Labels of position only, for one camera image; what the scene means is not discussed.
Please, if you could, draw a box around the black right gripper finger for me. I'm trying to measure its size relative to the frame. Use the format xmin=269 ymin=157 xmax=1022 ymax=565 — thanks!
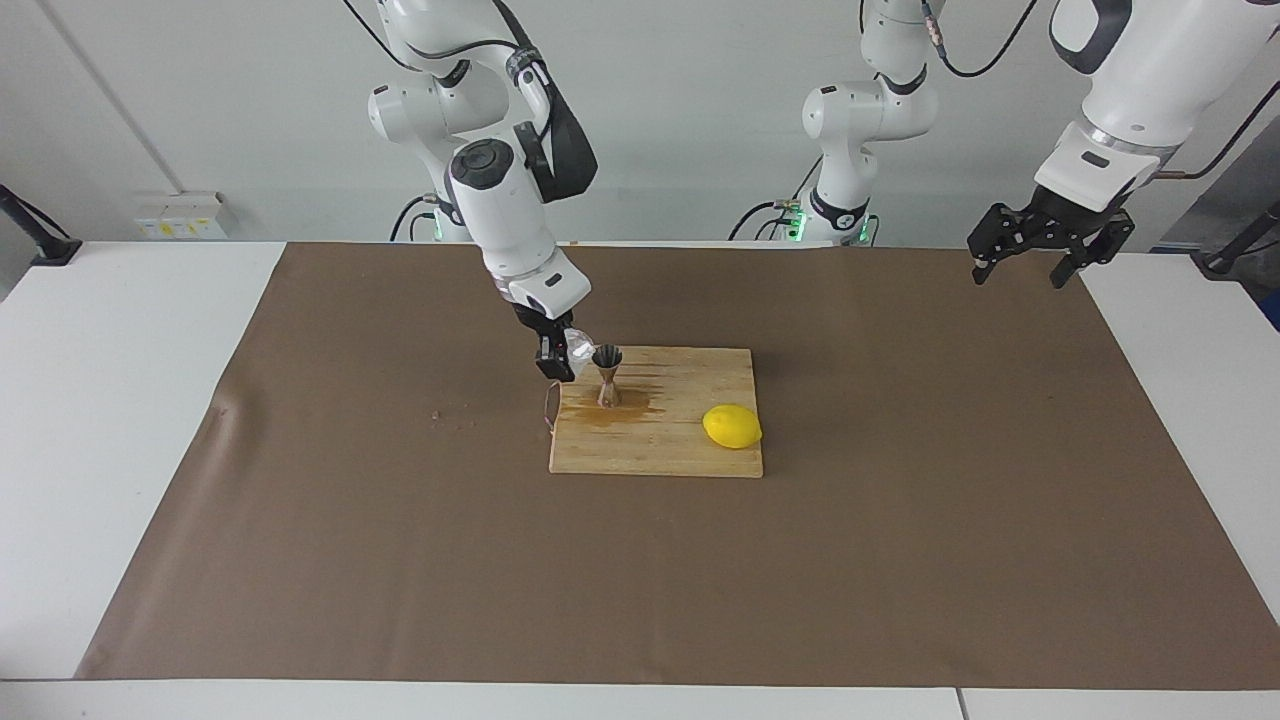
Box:
xmin=535 ymin=335 xmax=579 ymax=384

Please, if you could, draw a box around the steel cocktail jigger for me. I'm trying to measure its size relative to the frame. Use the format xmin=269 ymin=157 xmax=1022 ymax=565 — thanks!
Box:
xmin=591 ymin=343 xmax=625 ymax=408

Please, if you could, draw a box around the wooden cutting board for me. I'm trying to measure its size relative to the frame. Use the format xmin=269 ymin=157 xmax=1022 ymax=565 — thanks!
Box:
xmin=544 ymin=345 xmax=764 ymax=479

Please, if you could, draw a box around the yellow lemon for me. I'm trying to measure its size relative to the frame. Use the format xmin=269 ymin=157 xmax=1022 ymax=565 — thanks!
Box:
xmin=702 ymin=404 xmax=763 ymax=450

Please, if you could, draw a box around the brown paper table mat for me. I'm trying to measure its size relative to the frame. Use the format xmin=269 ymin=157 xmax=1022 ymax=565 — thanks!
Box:
xmin=75 ymin=243 xmax=1280 ymax=691

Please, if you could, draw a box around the black camera stand clamp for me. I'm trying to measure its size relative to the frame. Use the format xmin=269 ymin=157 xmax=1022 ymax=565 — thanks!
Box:
xmin=1195 ymin=200 xmax=1280 ymax=281
xmin=0 ymin=185 xmax=83 ymax=266

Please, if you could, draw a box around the black right arm base cable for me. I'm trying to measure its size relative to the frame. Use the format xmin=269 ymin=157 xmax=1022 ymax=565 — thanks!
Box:
xmin=390 ymin=195 xmax=441 ymax=241

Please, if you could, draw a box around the black arm base cable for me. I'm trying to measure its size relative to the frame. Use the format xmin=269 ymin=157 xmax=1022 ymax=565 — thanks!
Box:
xmin=728 ymin=160 xmax=826 ymax=241
xmin=390 ymin=195 xmax=441 ymax=241

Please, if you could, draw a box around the black left arm base cable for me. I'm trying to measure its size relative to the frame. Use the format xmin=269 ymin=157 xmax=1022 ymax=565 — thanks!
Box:
xmin=728 ymin=160 xmax=826 ymax=241

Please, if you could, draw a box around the white wall socket box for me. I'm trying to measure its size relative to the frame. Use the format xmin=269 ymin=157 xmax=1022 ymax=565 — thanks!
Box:
xmin=135 ymin=193 xmax=233 ymax=241

